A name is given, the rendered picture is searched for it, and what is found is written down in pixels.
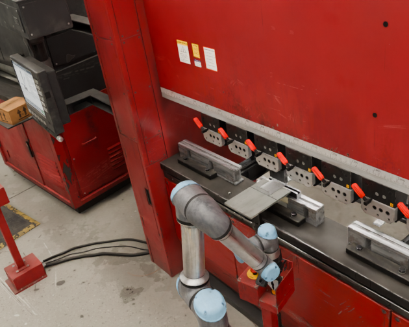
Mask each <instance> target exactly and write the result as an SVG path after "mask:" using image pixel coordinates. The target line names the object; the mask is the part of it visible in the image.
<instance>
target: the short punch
mask: <svg viewBox="0 0 409 327"><path fill-rule="evenodd" d="M269 174H270V176H271V179H272V180H274V181H276V182H278V183H280V184H283V185H285V186H287V182H288V175H287V170H286V169H285V170H283V171H278V172H274V171H272V170H269Z"/></svg>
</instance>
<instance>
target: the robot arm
mask: <svg viewBox="0 0 409 327"><path fill-rule="evenodd" d="M170 197H171V202H172V204H173V205H174V206H175V209H176V219H177V222H178V223H180V225H181V238H182V260H183V271H182V272H181V273H180V275H179V278H177V283H176V286H177V291H178V292H179V295H180V296H181V297H182V298H183V300H184V301H185V303H186V304H187V305H188V307H189V308H190V309H191V311H192V313H193V314H194V315H195V317H196V319H197V322H198V325H199V327H231V326H230V324H229V320H228V316H227V306H226V302H225V299H224V297H223V295H222V294H221V293H220V292H219V291H217V290H215V289H214V290H213V289H212V288H211V287H210V280H209V273H208V271H207V270H206V269H205V239H204V233H205V234H206V235H208V236H209V237H211V238H212V239H213V240H216V241H220V242H221V243H222V244H224V245H225V246H226V247H227V248H228V249H229V250H231V251H232V252H233V253H234V255H235V257H236V259H237V260H238V261H239V262H240V263H244V262H245V263H246V264H248V265H249V266H250V267H251V268H252V269H253V270H255V271H256V272H257V273H258V276H257V279H256V282H255V283H256V284H257V285H259V286H261V287H266V286H267V284H268V285H269V286H270V287H271V288H272V290H274V291H275V289H276V288H277V286H278V285H279V284H280V283H281V281H282V280H283V276H280V274H281V272H282V271H283V268H284V264H286V260H285V259H283V258H282V253H281V249H280V248H279V242H278V238H277V236H278V235H277V231H276V228H275V227H274V226H273V225H272V224H269V223H266V224H262V225H260V227H259V228H258V233H257V234H256V235H254V236H253V237H250V238H249V239H248V238H247V237H246V236H245V235H244V234H243V233H241V232H240V231H239V230H238V229H237V228H236V227H235V226H234V225H233V224H232V221H231V219H230V218H229V217H228V216H227V215H226V214H225V212H224V211H223V210H222V209H221V208H220V207H219V205H218V204H217V202H216V201H215V200H214V199H213V198H212V197H211V196H210V195H209V194H208V193H207V192H206V191H205V190H204V189H203V188H202V187H201V186H200V185H199V184H197V183H196V182H194V181H192V180H185V181H183V182H181V183H179V184H177V185H176V187H175V188H173V190H172V192H171V196H170ZM282 260H284V261H283V262H282ZM286 268H287V266H285V268H284V271H285V270H286Z"/></svg>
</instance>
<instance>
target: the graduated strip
mask: <svg viewBox="0 0 409 327"><path fill-rule="evenodd" d="M160 89H161V92H162V93H165V94H167V95H170V96H172V97H175V98H178V99H180V100H183V101H186V102H187V103H190V104H194V105H196V106H198V107H201V108H204V109H206V110H209V111H211V112H213V113H216V114H219V115H222V116H224V117H227V118H229V119H232V120H234V121H237V122H239V123H242V124H244V125H247V126H250V127H253V128H255V129H257V130H261V131H262V132H265V133H268V134H271V135H273V136H276V137H278V138H281V139H284V140H286V141H289V142H291V143H294V144H296V145H299V146H301V147H304V148H306V149H309V150H311V151H314V152H317V153H319V154H322V155H325V156H328V157H329V158H332V159H335V160H337V161H340V162H343V163H345V164H348V165H351V166H353V167H356V168H358V169H361V170H363V171H366V172H368V173H371V174H373V175H376V176H379V177H381V178H384V179H386V180H389V181H392V182H395V183H396V184H400V185H402V186H404V187H407V188H409V180H406V179H403V178H401V177H398V176H395V175H393V174H390V173H387V172H385V171H382V170H380V169H377V168H374V167H371V166H369V165H366V164H364V163H361V162H358V161H356V160H353V159H350V158H348V157H345V156H342V155H340V154H337V153H335V152H332V151H329V150H326V149H324V148H321V147H318V146H316V145H313V144H311V143H308V142H305V141H303V140H300V139H297V138H294V137H292V136H289V135H287V134H284V133H281V132H279V131H276V130H273V129H271V128H268V127H265V126H263V125H259V124H258V123H254V122H252V121H249V120H247V119H244V118H242V117H238V116H236V115H234V114H230V113H228V112H225V111H223V110H220V109H218V108H214V107H213V106H209V105H207V104H204V103H201V102H199V101H196V100H193V99H191V98H188V97H185V96H183V95H180V94H178V93H175V92H173V91H169V90H167V89H164V88H161V87H160Z"/></svg>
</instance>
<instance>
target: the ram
mask: <svg viewBox="0 0 409 327"><path fill-rule="evenodd" d="M143 5H144V8H145V14H146V18H147V24H148V27H149V34H150V37H151V43H152V47H153V53H154V57H155V62H156V68H157V72H158V78H159V82H160V87H161V88H164V89H167V90H169V91H173V92H175V93H178V94H180V95H183V96H185V97H188V98H191V99H193V100H196V101H199V102H201V103H204V104H207V105H209V106H213V107H214V108H218V109H220V110H223V111H225V112H228V113H230V114H234V115H236V116H238V117H242V118H244V119H247V120H249V121H252V122H254V123H258V124H259V125H263V126H265V127H268V128H271V129H273V130H276V131H279V132H281V133H284V134H287V135H289V136H292V137H294V138H297V139H300V140H303V141H305V142H308V143H311V144H313V145H316V146H318V147H321V148H324V149H326V150H329V151H332V152H335V153H337V154H340V155H342V156H345V157H348V158H350V159H353V160H356V161H358V162H361V163H363V164H366V165H369V166H371V167H374V168H377V169H380V170H382V171H385V172H387V173H390V174H393V175H395V176H398V177H401V178H403V179H406V180H409V0H143ZM177 40H181V41H184V42H187V45H188V52H189V57H190V64H187V63H185V62H181V61H180V56H179V49H178V45H177ZM192 43H194V44H197V45H198V48H199V56H200V58H197V57H194V56H193V49H192ZM203 46H204V47H209V48H212V49H215V54H216V64H217V71H212V70H209V69H207V68H206V63H205V55H204V50H203ZM194 59H196V60H200V61H201V67H198V66H196V65H195V61H194ZM162 96H163V97H164V98H167V99H169V100H171V101H174V102H176V103H179V104H182V105H184V106H187V107H189V108H192V109H194V110H197V111H199V112H202V113H204V114H207V115H210V116H212V117H215V118H217V119H220V120H222V121H224V122H227V123H230V124H231V125H234V126H237V127H240V128H242V129H244V130H247V131H249V132H252V133H255V134H258V135H259V136H262V137H265V138H267V139H270V140H272V141H275V142H277V143H280V144H282V145H285V146H287V147H290V148H292V149H295V150H297V151H300V152H303V153H305V154H307V155H310V156H313V157H314V158H318V159H320V160H323V161H325V162H328V163H330V164H332V165H335V166H338V167H341V168H342V169H345V170H348V171H350V172H352V173H355V174H358V175H360V176H363V177H365V178H368V179H370V180H373V181H375V182H378V183H380V184H383V185H385V186H388V187H390V188H393V189H396V190H398V191H401V192H403V193H405V194H408V195H409V188H407V187H404V186H402V185H400V184H396V183H395V182H392V181H389V180H386V179H384V178H381V177H379V176H376V175H373V174H371V173H368V172H366V171H363V170H361V169H358V168H356V167H353V166H351V165H348V164H346V163H343V162H340V161H337V160H335V159H332V158H329V157H328V156H325V155H322V154H319V153H317V152H314V151H311V150H309V149H306V148H304V147H301V146H299V145H296V144H294V143H291V142H289V141H286V140H284V139H281V138H278V137H276V136H273V135H271V134H268V133H265V132H262V131H261V130H257V129H255V128H253V127H250V126H247V125H244V124H242V123H239V122H237V121H234V120H232V119H229V118H227V117H224V116H222V115H219V114H216V113H213V112H211V111H209V110H206V109H204V108H201V107H198V106H196V105H194V104H190V103H187V102H186V101H183V100H180V99H178V98H175V97H172V96H170V95H167V94H165V93H162Z"/></svg>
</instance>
